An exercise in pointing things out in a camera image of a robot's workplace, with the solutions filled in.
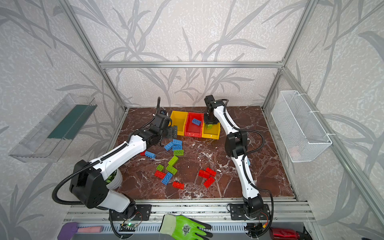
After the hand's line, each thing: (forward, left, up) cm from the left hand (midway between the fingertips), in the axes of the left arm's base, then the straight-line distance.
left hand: (171, 124), depth 86 cm
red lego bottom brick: (-29, -4, -16) cm, 33 cm away
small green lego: (-19, +7, -17) cm, 27 cm away
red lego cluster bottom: (-28, -22, -17) cm, 39 cm away
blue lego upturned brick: (-6, -2, -18) cm, 19 cm away
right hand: (+14, -23, -11) cm, 30 cm away
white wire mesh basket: (-18, -60, +17) cm, 65 cm away
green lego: (-9, -3, -18) cm, 20 cm away
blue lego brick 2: (-12, +13, -17) cm, 24 cm away
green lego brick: (+8, -23, -13) cm, 28 cm away
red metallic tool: (-50, -54, -17) cm, 76 cm away
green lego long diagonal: (-14, 0, -18) cm, 23 cm away
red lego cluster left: (-23, -20, -17) cm, 35 cm away
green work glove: (-48, -8, -17) cm, 51 cm away
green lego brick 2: (-20, -1, -18) cm, 27 cm away
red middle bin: (+7, -12, -16) cm, 21 cm away
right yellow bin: (+5, -26, -17) cm, 31 cm away
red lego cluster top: (-22, -24, -16) cm, 36 cm away
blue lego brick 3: (-26, +1, -17) cm, 31 cm away
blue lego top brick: (-3, -1, -16) cm, 16 cm away
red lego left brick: (-23, +6, -17) cm, 30 cm away
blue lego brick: (+15, -14, -17) cm, 27 cm away
